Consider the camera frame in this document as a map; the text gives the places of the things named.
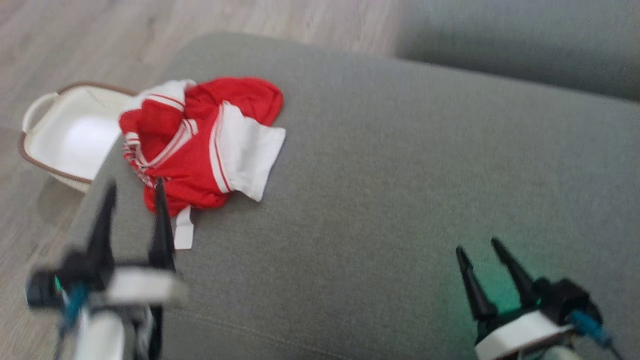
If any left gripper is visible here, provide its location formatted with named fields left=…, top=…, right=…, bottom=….
left=62, top=178, right=188, bottom=307

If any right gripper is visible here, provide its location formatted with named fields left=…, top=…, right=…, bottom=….
left=455, top=237, right=571, bottom=360

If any red and white garment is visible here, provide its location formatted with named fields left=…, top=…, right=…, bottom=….
left=118, top=76, right=287, bottom=250

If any white laundry basket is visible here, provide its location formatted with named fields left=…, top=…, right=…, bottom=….
left=18, top=81, right=138, bottom=194

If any large grey sofa chaise cushion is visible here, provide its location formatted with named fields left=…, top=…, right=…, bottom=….
left=50, top=32, right=640, bottom=360

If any grey sofa seat cushion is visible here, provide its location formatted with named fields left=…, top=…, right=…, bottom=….
left=395, top=0, right=640, bottom=103

